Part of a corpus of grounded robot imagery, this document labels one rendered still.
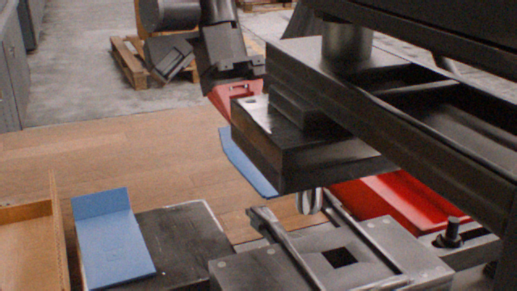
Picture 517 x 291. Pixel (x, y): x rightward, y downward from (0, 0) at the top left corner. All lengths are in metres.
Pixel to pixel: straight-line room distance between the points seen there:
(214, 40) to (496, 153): 0.45
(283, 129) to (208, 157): 0.50
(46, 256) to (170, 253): 0.15
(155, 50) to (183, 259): 0.26
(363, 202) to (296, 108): 0.34
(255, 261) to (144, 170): 0.38
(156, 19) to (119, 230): 0.26
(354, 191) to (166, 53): 0.30
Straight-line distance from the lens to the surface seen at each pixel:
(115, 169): 0.84
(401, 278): 0.47
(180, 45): 0.67
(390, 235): 0.53
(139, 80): 3.92
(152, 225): 0.65
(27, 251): 0.68
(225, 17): 0.69
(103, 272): 0.59
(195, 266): 0.58
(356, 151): 0.36
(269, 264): 0.48
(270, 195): 0.56
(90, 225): 0.66
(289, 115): 0.37
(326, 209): 0.55
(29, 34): 5.10
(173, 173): 0.81
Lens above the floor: 1.28
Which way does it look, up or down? 26 degrees down
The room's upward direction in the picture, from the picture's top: straight up
